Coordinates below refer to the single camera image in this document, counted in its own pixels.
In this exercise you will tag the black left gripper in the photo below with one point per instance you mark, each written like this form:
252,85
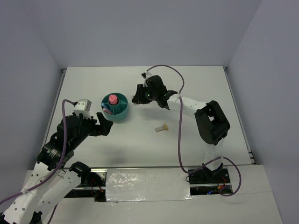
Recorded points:
103,129

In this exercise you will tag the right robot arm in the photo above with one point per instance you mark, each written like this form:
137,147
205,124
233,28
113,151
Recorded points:
212,124

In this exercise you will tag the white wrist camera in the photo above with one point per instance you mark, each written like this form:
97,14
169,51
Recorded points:
83,107
146,75

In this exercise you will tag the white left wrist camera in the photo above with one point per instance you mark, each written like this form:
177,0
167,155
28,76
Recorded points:
83,107

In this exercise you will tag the teal round desk organizer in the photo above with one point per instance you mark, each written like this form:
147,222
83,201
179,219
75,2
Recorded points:
119,111

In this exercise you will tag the pink capped crayon tube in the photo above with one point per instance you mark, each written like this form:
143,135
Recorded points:
113,99

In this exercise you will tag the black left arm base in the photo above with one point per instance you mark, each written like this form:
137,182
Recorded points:
95,189

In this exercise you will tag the silver foil covered panel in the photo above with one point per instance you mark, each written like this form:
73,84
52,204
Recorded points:
146,184

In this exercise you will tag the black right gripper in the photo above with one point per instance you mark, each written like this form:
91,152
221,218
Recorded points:
139,98

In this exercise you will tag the pink translucent highlighter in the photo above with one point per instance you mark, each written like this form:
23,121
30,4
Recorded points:
105,106

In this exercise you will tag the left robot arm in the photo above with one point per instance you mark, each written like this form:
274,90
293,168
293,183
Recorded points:
44,189

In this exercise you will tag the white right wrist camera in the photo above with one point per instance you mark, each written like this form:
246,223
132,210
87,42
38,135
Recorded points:
146,75

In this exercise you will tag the blue translucent highlighter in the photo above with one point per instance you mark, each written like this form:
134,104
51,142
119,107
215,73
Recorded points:
106,111

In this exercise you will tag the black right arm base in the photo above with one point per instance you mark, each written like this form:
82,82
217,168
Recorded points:
204,185

